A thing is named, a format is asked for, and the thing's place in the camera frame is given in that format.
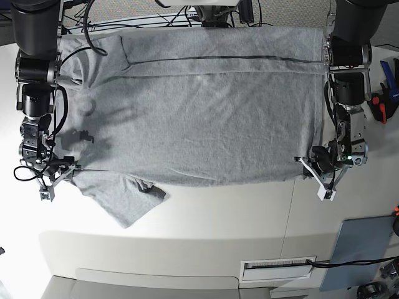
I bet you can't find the central robot base mount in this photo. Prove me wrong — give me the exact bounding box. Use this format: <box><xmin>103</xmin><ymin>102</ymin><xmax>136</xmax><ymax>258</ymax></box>
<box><xmin>185</xmin><ymin>1</ymin><xmax>241</xmax><ymax>28</ymax></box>

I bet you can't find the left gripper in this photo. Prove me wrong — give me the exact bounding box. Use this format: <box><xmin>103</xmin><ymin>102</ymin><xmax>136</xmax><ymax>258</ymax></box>
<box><xmin>294</xmin><ymin>140</ymin><xmax>368</xmax><ymax>190</ymax></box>

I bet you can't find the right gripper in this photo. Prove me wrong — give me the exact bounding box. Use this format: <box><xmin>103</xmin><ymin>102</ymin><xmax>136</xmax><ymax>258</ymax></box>
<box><xmin>19</xmin><ymin>136</ymin><xmax>82</xmax><ymax>192</ymax></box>

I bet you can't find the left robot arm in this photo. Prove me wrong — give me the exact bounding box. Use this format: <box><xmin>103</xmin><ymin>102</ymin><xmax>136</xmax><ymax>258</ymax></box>
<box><xmin>295</xmin><ymin>0</ymin><xmax>391</xmax><ymax>200</ymax></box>

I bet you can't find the grey T-shirt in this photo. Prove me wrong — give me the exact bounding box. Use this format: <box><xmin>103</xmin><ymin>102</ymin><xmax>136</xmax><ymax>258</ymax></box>
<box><xmin>55</xmin><ymin>27</ymin><xmax>324</xmax><ymax>228</ymax></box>

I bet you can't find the black cable on table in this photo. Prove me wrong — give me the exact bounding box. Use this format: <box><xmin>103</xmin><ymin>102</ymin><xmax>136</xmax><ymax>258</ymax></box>
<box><xmin>305</xmin><ymin>257</ymin><xmax>399</xmax><ymax>269</ymax></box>

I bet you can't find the black device at bottom right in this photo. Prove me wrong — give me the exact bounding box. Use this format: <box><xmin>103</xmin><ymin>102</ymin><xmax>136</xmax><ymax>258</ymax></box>
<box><xmin>357</xmin><ymin>282</ymin><xmax>387</xmax><ymax>299</ymax></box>

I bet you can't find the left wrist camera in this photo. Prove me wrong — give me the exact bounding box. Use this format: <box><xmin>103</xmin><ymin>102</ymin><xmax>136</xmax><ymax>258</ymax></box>
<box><xmin>317</xmin><ymin>186</ymin><xmax>337</xmax><ymax>201</ymax></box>

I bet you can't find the orange black tool right edge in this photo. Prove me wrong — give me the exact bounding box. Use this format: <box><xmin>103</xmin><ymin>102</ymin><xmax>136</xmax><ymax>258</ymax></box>
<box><xmin>392</xmin><ymin>206</ymin><xmax>399</xmax><ymax>236</ymax></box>

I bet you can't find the blue clamp with orange trigger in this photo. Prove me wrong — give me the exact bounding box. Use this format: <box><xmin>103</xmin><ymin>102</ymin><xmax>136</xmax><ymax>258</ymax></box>
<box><xmin>368</xmin><ymin>58</ymin><xmax>398</xmax><ymax>124</ymax></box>

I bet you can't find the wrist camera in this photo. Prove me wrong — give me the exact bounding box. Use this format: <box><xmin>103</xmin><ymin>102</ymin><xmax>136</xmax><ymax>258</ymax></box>
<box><xmin>39</xmin><ymin>188</ymin><xmax>55</xmax><ymax>202</ymax></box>
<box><xmin>317</xmin><ymin>186</ymin><xmax>337</xmax><ymax>201</ymax></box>

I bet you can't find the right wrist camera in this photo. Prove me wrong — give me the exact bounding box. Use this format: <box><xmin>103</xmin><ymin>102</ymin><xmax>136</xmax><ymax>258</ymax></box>
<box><xmin>39</xmin><ymin>188</ymin><xmax>55</xmax><ymax>202</ymax></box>

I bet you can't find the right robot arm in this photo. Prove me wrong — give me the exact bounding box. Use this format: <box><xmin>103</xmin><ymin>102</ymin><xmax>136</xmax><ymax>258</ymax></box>
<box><xmin>11</xmin><ymin>1</ymin><xmax>77</xmax><ymax>201</ymax></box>

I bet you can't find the blue-grey tablet board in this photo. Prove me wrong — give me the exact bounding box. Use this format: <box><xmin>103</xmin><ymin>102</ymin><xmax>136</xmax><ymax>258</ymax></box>
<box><xmin>319</xmin><ymin>216</ymin><xmax>394</xmax><ymax>292</ymax></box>

